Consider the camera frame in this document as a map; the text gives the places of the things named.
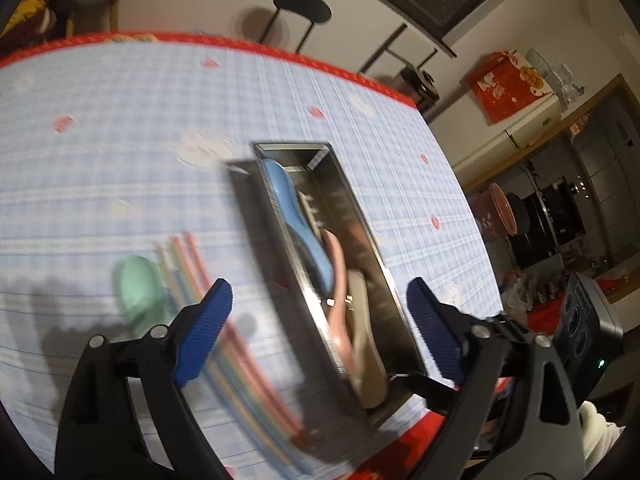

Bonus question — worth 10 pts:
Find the beige plastic spoon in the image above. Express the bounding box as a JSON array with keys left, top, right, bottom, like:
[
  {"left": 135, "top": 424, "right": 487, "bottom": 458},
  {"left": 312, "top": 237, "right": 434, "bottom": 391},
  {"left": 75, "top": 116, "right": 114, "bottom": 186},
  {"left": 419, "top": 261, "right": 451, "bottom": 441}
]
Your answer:
[{"left": 347, "top": 269, "right": 388, "bottom": 410}]

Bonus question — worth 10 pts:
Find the green chopstick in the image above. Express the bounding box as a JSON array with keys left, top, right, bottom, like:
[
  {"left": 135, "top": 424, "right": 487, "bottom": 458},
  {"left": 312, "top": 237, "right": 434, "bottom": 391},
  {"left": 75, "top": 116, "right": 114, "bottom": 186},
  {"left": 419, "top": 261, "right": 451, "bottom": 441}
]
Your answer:
[{"left": 154, "top": 236, "right": 306, "bottom": 471}]

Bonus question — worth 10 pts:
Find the green plastic spoon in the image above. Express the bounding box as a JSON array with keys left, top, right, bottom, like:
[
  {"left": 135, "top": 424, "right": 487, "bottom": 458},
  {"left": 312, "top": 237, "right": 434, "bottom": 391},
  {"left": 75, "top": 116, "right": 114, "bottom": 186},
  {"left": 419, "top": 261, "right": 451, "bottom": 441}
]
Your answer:
[{"left": 113, "top": 255, "right": 170, "bottom": 338}]

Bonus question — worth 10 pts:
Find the steel utensil tray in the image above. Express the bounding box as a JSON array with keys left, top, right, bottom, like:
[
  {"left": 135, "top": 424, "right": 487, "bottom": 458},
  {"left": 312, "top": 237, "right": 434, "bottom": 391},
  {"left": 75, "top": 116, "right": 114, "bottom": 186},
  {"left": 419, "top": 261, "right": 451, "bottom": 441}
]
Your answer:
[{"left": 231, "top": 141, "right": 425, "bottom": 431}]

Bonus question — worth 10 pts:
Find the pink plastic spoon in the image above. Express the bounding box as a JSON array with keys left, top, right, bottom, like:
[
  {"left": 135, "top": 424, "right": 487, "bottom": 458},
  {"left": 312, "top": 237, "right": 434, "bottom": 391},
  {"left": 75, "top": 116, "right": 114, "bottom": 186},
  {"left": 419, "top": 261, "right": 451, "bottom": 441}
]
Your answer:
[{"left": 321, "top": 229, "right": 355, "bottom": 374}]

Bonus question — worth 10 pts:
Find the blue plastic spoon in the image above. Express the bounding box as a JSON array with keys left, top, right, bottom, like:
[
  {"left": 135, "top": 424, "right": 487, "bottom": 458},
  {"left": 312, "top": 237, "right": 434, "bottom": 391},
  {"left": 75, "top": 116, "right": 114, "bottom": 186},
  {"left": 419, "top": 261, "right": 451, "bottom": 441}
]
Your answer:
[{"left": 262, "top": 158, "right": 334, "bottom": 296}]

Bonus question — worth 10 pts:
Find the pink waste bin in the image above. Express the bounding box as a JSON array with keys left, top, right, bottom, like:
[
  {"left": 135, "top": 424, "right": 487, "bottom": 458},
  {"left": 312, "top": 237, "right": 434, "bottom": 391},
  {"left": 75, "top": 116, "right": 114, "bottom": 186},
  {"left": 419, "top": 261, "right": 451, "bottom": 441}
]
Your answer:
[{"left": 470, "top": 183, "right": 518, "bottom": 243}]

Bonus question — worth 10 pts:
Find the blue plaid table mat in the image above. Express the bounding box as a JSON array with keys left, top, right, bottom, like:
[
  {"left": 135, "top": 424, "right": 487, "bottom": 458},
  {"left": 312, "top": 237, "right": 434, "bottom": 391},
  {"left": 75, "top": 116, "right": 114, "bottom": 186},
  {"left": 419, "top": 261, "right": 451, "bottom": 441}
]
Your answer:
[{"left": 1, "top": 32, "right": 501, "bottom": 479}]

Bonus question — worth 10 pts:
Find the white refrigerator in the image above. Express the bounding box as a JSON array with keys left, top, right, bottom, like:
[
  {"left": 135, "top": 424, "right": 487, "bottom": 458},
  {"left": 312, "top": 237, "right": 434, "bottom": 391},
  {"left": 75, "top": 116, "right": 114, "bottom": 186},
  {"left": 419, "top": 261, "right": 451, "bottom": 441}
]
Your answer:
[{"left": 451, "top": 93, "right": 561, "bottom": 183}]

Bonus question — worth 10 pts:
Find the brown rice cooker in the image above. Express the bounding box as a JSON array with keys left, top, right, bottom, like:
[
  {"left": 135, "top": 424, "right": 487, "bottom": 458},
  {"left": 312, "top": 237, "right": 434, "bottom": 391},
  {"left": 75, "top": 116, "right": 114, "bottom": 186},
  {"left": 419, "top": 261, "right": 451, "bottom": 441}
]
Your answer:
[{"left": 399, "top": 66, "right": 439, "bottom": 113}]

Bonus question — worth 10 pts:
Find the red cloth on refrigerator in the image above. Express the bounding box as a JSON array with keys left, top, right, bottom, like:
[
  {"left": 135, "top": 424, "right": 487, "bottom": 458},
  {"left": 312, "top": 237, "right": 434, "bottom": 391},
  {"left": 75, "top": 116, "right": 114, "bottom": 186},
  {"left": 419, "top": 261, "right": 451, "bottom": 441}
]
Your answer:
[{"left": 464, "top": 50, "right": 552, "bottom": 125}]

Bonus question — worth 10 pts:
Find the black metal rack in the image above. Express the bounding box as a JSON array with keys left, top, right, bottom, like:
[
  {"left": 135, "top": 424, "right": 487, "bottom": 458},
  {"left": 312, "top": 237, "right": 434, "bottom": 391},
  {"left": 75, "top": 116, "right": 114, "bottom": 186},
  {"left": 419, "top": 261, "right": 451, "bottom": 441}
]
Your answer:
[{"left": 358, "top": 23, "right": 439, "bottom": 75}]

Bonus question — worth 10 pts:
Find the black round stool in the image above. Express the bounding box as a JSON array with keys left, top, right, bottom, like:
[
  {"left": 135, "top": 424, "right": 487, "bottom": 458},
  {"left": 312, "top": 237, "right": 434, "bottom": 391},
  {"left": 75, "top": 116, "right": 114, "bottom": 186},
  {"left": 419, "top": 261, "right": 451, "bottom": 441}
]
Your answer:
[{"left": 259, "top": 0, "right": 332, "bottom": 54}]

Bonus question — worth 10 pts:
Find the yellow snack bags pile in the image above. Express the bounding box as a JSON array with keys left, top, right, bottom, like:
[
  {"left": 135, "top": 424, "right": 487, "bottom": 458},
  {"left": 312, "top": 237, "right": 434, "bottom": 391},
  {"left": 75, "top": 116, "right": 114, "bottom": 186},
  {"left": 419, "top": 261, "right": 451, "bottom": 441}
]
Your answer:
[{"left": 0, "top": 0, "right": 55, "bottom": 56}]

